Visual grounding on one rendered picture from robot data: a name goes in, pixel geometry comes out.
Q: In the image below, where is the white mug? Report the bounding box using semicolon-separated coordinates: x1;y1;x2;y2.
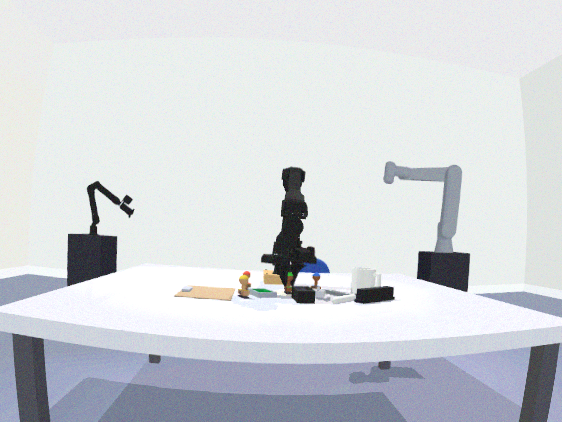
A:
350;267;382;294

